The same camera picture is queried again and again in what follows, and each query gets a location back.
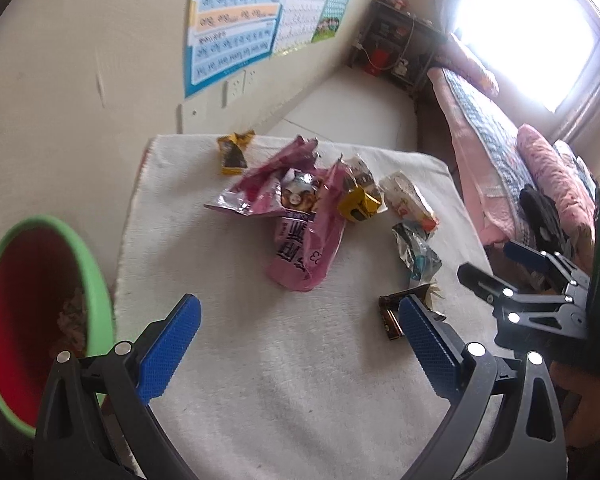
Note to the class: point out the person's right hand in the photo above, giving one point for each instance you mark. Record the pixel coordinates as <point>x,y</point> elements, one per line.
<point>585,405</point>

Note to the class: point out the sheer curtain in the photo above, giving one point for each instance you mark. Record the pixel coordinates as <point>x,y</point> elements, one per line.
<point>595,90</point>

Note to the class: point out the bed with plaid sheet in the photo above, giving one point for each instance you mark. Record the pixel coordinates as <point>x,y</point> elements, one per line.
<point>485,135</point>

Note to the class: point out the red bucket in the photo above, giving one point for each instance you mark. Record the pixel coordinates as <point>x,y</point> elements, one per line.
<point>378,62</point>

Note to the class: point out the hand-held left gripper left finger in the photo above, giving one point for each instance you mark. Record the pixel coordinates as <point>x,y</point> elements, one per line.
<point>172,345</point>

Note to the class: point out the dark metal shelf rack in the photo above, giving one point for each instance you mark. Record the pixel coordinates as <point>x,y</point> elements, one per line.
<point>395,45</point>

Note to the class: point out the purple pillow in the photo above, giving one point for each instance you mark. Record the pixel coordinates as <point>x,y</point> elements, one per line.
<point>472,62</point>

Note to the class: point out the black clothing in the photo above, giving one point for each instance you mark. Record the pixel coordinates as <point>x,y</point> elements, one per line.
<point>542,220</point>

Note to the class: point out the bright window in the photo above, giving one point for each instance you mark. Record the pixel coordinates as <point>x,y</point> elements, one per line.
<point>525,25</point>

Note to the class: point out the white wall socket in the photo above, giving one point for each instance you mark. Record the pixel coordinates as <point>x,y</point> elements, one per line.
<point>240,87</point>

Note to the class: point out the pink quilt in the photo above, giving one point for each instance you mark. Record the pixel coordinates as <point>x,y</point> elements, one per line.
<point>555,175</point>

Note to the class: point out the small yellow black wrapper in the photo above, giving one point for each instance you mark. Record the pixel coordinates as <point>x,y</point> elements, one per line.
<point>234,152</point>

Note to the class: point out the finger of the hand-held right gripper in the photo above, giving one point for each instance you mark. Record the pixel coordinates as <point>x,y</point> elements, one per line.
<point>485,282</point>
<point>530,257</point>

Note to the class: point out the silver foil wrapper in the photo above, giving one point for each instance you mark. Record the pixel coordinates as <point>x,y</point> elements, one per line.
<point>415,252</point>

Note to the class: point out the white chart wall poster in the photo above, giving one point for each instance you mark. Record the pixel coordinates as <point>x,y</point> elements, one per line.
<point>300,5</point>

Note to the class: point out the dark brown wrapper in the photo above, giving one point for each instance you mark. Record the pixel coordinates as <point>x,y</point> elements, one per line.
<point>395,317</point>

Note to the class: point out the green chart wall poster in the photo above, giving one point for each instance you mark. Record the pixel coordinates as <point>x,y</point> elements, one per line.
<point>335,5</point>

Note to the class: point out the white patterned wrapper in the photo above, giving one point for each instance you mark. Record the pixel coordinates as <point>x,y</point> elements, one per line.
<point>362,172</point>

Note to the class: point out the green bin with red inside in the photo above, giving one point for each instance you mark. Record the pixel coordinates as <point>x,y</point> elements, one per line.
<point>25,320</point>

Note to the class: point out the blue letter wall poster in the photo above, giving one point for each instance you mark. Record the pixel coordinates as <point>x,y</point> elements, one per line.
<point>235,20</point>

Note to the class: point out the magenta snack bag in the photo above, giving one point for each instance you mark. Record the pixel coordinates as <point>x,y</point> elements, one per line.
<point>260,185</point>

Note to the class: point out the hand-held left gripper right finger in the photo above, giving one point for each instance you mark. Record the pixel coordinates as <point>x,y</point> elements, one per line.
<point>427,345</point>

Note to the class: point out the pink orange packet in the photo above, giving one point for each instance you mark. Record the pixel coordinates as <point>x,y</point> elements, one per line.
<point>407,200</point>

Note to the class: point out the brown paper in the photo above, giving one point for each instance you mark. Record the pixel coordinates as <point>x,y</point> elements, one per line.
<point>72,315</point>

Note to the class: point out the white towel table cover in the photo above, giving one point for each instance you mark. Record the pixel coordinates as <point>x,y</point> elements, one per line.
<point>290,375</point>

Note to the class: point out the pink plastic bag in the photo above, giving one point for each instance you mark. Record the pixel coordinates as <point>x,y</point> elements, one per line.
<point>305,250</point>

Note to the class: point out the small yellow carton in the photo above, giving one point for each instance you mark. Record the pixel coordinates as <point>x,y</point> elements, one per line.
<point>360,205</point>

